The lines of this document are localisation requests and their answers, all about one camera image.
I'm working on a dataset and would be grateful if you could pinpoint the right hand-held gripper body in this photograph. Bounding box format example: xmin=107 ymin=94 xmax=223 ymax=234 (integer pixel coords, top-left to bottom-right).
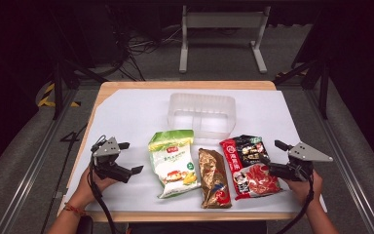
xmin=267 ymin=141 xmax=334 ymax=182

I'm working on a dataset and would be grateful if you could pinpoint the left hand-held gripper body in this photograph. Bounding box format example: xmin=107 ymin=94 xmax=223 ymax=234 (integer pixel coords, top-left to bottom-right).
xmin=91 ymin=136 xmax=133 ymax=183

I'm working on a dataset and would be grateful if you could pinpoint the red and black food packet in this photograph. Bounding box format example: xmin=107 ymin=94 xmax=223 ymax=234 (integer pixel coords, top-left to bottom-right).
xmin=219 ymin=135 xmax=283 ymax=201

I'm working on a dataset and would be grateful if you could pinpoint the green and white snack bag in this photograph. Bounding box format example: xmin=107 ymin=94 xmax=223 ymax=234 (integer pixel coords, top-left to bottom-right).
xmin=147 ymin=129 xmax=203 ymax=200

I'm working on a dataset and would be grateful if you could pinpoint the clear plastic container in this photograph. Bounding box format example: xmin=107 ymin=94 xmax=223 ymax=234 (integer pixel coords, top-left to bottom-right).
xmin=167 ymin=93 xmax=237 ymax=140

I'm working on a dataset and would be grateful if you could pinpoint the person's right hand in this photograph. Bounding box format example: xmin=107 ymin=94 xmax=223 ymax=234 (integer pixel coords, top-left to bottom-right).
xmin=282 ymin=170 xmax=324 ymax=208

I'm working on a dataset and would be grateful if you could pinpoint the person's left hand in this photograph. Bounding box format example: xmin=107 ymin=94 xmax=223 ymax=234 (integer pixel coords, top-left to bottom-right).
xmin=74 ymin=167 xmax=120 ymax=209

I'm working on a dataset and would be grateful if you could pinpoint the gold and brown snack packet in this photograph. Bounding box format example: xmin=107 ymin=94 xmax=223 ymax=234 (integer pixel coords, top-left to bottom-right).
xmin=198 ymin=147 xmax=233 ymax=210

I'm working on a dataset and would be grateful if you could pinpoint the black metal stand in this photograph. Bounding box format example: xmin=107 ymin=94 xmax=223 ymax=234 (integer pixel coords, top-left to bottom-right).
xmin=272 ymin=48 xmax=333 ymax=120
xmin=48 ymin=9 xmax=109 ymax=121

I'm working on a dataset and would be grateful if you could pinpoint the wooden table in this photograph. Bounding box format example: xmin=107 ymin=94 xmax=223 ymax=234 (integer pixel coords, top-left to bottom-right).
xmin=56 ymin=80 xmax=306 ymax=223

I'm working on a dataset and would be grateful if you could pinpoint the yellow and black floor tape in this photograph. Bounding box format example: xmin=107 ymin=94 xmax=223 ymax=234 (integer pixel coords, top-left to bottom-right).
xmin=37 ymin=82 xmax=81 ymax=108

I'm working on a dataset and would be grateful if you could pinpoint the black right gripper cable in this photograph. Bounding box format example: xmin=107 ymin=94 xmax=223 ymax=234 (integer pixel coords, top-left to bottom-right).
xmin=276 ymin=176 xmax=316 ymax=234

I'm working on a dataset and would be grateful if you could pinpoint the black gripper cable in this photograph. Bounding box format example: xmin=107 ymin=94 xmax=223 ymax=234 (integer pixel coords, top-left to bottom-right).
xmin=87 ymin=155 xmax=118 ymax=234
xmin=276 ymin=176 xmax=316 ymax=234

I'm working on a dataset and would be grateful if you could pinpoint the aluminium floor rail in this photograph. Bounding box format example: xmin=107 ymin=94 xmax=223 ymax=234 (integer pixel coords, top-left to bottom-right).
xmin=305 ymin=88 xmax=374 ymax=234
xmin=0 ymin=88 xmax=79 ymax=234

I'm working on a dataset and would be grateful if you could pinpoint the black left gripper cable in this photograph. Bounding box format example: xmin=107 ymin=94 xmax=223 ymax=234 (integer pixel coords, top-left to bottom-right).
xmin=87 ymin=155 xmax=118 ymax=234

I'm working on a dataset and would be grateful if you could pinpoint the red string bracelet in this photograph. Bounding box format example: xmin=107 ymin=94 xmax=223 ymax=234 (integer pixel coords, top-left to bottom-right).
xmin=62 ymin=203 xmax=87 ymax=217

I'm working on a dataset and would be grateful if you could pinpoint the bundle of floor cables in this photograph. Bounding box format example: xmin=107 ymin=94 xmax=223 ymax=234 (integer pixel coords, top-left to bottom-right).
xmin=110 ymin=22 xmax=183 ymax=82

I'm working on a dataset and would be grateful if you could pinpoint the grey metal stand frame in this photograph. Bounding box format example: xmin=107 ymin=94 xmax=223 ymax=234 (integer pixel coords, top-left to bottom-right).
xmin=178 ymin=4 xmax=272 ymax=74

